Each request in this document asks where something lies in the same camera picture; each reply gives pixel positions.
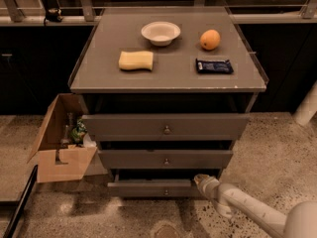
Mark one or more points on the yellow sponge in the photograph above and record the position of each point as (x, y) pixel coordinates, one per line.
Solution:
(136, 60)

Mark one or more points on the orange fruit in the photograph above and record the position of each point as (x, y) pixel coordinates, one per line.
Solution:
(210, 40)

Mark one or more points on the grey drawer cabinet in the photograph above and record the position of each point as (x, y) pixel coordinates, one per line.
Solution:
(173, 85)

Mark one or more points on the white post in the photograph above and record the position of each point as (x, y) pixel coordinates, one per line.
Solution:
(307, 108)

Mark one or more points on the brown cardboard box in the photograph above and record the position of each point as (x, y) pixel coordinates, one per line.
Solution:
(59, 160)

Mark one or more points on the small black device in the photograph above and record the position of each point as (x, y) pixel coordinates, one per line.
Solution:
(54, 15)

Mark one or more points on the white paper bowl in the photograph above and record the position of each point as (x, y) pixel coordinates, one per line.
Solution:
(160, 34)

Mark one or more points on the grey drawer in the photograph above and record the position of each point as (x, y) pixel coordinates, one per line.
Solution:
(154, 188)
(165, 127)
(165, 159)

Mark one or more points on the grey middle drawer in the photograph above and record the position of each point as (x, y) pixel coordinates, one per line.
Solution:
(165, 159)

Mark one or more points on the grey bottom drawer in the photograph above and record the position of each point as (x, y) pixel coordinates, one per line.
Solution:
(154, 188)

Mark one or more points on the black bar on floor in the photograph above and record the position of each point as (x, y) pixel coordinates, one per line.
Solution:
(15, 208)

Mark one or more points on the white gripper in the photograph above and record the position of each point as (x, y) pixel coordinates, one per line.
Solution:
(210, 184)

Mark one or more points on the dark blue snack bar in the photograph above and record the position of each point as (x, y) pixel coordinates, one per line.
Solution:
(213, 66)

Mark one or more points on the green crumpled bag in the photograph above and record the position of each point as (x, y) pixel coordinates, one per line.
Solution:
(78, 132)

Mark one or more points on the grey top drawer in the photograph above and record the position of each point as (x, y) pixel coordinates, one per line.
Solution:
(165, 127)

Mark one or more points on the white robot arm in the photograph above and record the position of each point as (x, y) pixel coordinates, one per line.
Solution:
(300, 222)

